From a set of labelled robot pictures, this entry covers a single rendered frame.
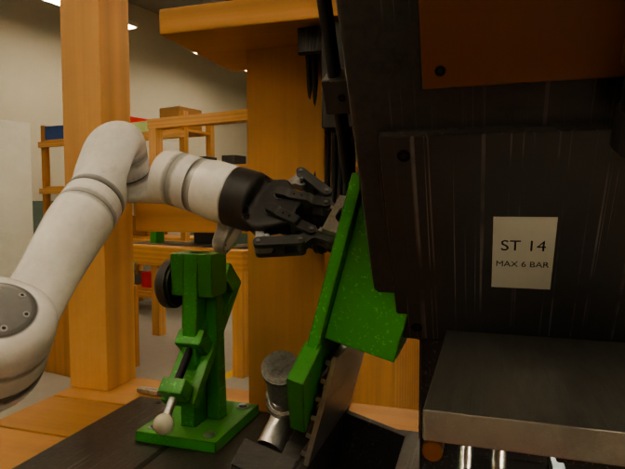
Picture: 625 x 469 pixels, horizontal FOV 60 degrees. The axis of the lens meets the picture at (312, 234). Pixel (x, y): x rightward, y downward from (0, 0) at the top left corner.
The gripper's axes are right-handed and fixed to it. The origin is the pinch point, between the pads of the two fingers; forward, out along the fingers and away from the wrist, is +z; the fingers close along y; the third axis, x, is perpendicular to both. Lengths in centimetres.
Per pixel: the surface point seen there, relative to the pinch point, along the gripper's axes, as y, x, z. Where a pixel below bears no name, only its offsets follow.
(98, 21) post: 32, 3, -61
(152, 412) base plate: -19.3, 37.5, -25.8
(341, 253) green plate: -9.5, -9.1, 4.0
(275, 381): -20.0, -0.5, 1.3
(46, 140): 298, 398, -516
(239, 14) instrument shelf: 26.0, -7.8, -25.8
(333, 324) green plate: -13.7, -3.4, 4.7
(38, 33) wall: 450, 364, -642
